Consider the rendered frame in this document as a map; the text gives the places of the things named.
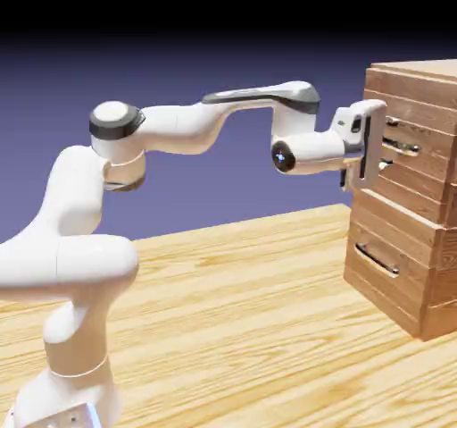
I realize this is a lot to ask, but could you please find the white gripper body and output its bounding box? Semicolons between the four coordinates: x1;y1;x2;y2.
341;99;387;191

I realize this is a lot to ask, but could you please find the wooden drawer front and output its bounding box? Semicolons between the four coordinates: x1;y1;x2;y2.
353;88;457;227
343;189;445;340

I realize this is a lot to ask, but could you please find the light wood cabinet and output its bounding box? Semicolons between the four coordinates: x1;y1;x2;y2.
343;58;457;343

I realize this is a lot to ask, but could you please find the curved silver drawer handle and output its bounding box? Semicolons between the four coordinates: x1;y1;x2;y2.
354;242;401;279
380;137;422;158

